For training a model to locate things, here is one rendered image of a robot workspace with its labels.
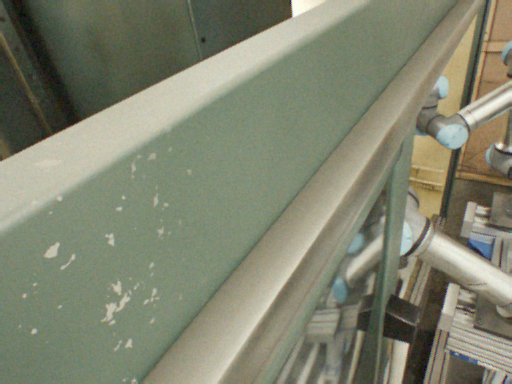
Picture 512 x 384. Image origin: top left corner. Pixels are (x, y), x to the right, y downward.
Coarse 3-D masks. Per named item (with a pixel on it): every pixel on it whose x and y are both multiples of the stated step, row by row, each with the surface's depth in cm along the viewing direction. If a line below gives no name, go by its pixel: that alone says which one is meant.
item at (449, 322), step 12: (456, 288) 121; (456, 300) 118; (468, 300) 119; (444, 312) 115; (468, 312) 115; (444, 324) 117; (456, 324) 115; (468, 324) 112; (468, 336) 115; (480, 336) 112; (492, 336) 110; (504, 348) 110
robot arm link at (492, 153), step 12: (504, 48) 121; (504, 60) 122; (504, 120) 132; (504, 132) 134; (492, 144) 144; (504, 144) 135; (492, 156) 142; (504, 156) 136; (492, 168) 145; (504, 168) 137
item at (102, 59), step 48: (48, 0) 96; (96, 0) 86; (144, 0) 79; (192, 0) 74; (240, 0) 86; (288, 0) 104; (48, 48) 109; (96, 48) 97; (144, 48) 87; (192, 48) 79; (96, 96) 109
